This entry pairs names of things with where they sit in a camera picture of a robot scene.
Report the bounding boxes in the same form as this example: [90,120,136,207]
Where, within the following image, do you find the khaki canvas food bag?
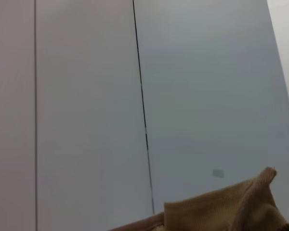
[107,166,289,231]

